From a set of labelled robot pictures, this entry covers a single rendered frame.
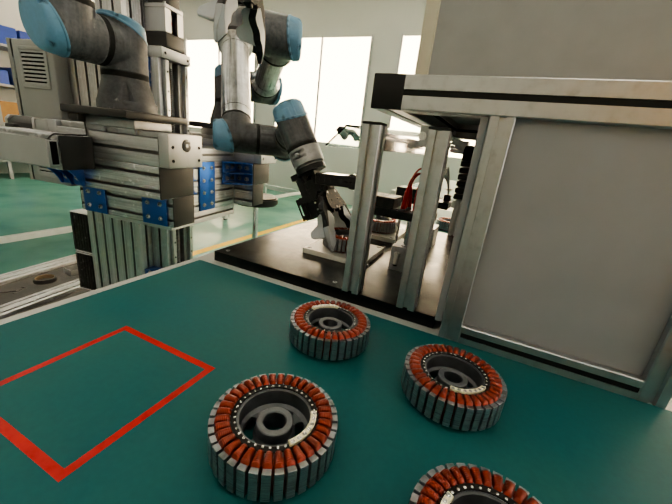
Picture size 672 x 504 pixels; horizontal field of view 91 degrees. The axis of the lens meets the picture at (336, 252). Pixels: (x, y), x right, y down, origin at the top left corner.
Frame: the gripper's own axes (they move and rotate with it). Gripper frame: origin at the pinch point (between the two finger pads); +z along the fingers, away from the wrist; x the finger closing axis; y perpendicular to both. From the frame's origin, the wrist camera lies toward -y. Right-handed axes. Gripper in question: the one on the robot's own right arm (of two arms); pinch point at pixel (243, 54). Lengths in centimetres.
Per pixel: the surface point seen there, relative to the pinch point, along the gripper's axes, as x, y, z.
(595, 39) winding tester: 3, -55, -3
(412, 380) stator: 30, -40, 37
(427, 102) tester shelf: 11.7, -35.2, 7.0
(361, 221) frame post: 9.1, -28.0, 25.2
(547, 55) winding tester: 2.7, -49.9, -1.4
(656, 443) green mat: 24, -66, 40
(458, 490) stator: 41, -44, 37
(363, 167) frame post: 9.0, -27.2, 16.7
